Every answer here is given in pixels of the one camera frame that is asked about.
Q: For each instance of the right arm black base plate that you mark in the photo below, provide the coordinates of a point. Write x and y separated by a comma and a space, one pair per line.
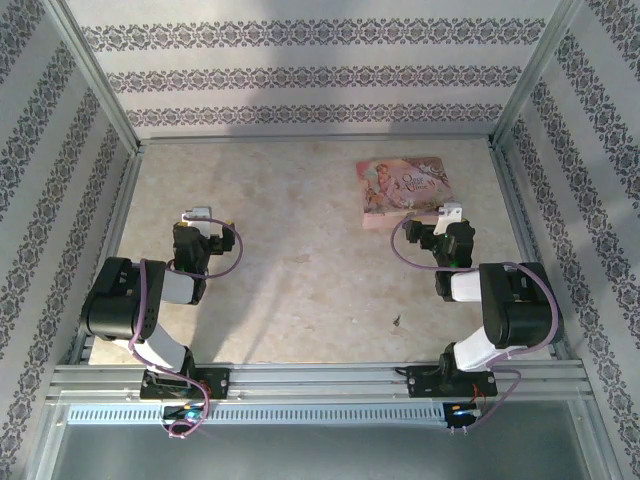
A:
425, 381

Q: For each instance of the grey metal sheet panel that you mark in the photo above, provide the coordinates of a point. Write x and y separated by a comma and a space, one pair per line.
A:
320, 455

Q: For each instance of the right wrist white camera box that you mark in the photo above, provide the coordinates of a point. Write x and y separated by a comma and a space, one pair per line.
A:
448, 216

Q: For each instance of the aluminium frame side rail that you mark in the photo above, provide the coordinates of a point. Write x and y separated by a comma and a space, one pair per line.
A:
514, 200
120, 210

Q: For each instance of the long aluminium mounting beam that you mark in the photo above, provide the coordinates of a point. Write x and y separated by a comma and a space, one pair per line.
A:
320, 385

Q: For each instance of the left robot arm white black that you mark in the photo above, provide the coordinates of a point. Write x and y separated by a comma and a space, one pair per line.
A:
110, 300

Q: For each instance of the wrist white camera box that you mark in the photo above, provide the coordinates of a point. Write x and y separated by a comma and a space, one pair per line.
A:
448, 216
199, 218

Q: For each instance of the aluminium frame corner post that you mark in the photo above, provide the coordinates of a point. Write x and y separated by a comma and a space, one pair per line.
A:
95, 75
532, 75

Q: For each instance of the aluminium frame rear rail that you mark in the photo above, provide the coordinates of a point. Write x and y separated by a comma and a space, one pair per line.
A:
315, 140

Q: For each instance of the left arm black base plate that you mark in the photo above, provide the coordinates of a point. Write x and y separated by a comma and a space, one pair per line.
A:
215, 384

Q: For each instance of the pink picture tin box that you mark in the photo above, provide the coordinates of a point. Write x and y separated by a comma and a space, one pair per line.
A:
400, 185

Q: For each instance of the small dark key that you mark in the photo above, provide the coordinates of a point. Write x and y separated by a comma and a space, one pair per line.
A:
397, 319

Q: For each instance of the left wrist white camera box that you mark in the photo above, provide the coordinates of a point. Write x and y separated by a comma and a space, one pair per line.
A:
199, 218

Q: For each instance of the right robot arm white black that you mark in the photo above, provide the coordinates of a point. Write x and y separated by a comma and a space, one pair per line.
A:
520, 310

